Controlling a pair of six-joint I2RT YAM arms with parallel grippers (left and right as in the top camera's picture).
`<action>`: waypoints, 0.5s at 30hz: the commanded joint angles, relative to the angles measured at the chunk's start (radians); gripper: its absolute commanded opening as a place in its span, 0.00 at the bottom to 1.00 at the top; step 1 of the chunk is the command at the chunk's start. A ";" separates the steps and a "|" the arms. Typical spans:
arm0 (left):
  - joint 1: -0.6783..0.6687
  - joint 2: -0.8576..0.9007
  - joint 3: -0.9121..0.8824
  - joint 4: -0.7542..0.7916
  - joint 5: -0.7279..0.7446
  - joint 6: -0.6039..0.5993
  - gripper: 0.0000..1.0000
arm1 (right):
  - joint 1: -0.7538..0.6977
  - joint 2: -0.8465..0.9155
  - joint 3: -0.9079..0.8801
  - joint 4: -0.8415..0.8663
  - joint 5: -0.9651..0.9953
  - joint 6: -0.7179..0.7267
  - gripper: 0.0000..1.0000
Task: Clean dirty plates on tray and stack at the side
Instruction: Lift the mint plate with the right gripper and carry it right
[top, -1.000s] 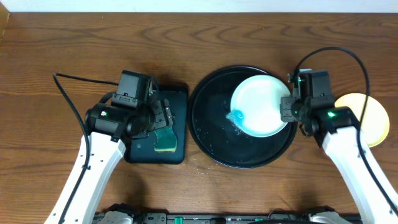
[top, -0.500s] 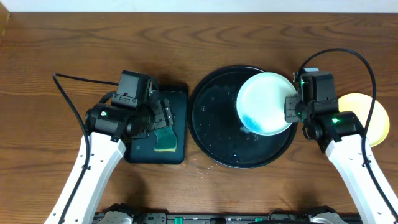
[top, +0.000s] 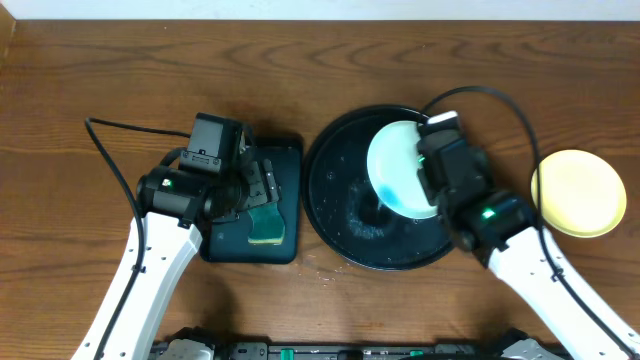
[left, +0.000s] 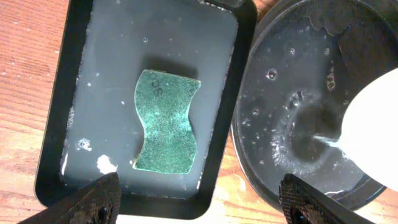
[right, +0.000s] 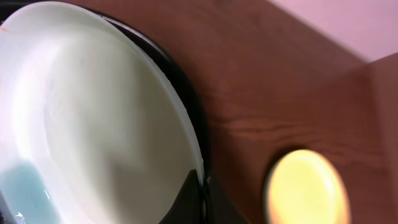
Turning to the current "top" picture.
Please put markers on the rectangular dark teal tray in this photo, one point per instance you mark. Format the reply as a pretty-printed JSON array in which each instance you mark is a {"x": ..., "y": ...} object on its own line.
[{"x": 228, "y": 242}]

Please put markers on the round black tray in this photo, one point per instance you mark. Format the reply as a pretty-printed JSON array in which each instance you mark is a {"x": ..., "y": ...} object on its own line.
[{"x": 343, "y": 208}]

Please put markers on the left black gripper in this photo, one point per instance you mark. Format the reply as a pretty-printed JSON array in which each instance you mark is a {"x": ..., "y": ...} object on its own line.
[{"x": 257, "y": 185}]

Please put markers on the green and yellow sponge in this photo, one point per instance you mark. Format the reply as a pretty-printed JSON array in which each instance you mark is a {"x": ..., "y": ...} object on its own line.
[{"x": 268, "y": 225}]

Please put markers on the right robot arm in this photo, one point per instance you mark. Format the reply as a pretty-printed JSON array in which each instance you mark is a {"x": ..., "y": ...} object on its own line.
[{"x": 506, "y": 236}]

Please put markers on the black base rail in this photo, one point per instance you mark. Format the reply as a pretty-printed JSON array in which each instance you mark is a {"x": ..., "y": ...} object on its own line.
[{"x": 195, "y": 343}]

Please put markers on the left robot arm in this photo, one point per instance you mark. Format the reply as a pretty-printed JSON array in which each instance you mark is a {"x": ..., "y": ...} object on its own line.
[{"x": 161, "y": 244}]

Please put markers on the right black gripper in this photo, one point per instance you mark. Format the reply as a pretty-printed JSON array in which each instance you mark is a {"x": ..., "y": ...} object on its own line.
[{"x": 480, "y": 165}]

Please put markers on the yellow plate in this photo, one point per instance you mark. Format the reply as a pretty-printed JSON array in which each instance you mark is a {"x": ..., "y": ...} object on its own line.
[{"x": 581, "y": 194}]

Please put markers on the light blue plate top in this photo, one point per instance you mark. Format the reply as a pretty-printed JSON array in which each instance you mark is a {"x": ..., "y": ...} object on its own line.
[{"x": 392, "y": 166}]

